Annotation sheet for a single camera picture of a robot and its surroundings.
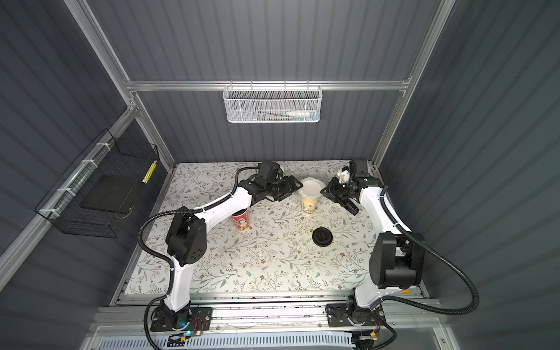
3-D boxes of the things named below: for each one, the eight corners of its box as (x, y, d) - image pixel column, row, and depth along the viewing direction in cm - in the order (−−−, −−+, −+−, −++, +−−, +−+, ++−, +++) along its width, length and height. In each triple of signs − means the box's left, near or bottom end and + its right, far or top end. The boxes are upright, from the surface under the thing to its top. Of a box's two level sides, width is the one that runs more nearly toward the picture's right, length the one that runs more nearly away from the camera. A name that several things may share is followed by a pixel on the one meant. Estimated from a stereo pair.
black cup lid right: (313, 246, 92) (313, 244, 90) (311, 230, 97) (312, 227, 95) (333, 246, 92) (334, 244, 90) (330, 230, 97) (331, 227, 95)
